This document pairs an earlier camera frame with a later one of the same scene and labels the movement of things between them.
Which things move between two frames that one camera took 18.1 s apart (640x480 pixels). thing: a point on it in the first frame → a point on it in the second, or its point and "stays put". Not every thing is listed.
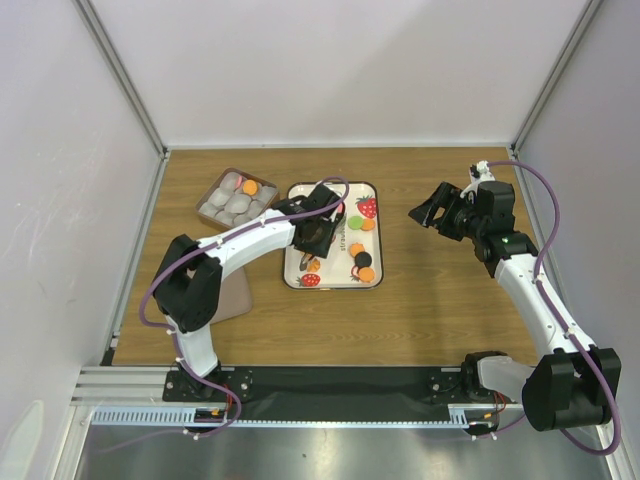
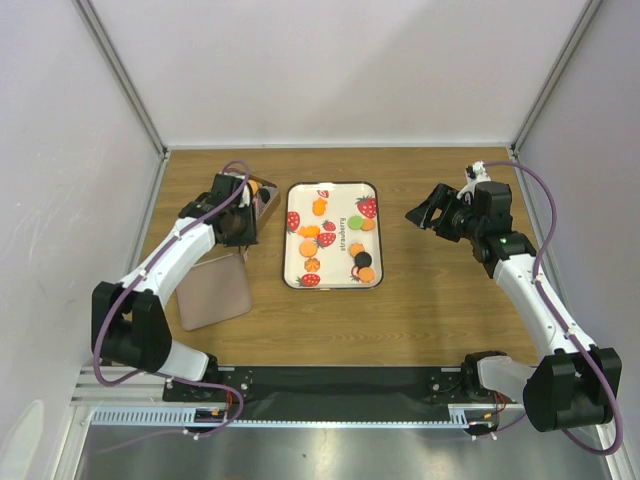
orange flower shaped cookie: (314, 266) stays put
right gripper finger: (429, 213) stays put
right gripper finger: (447, 196) stays put
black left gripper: (321, 249) → (249, 236)
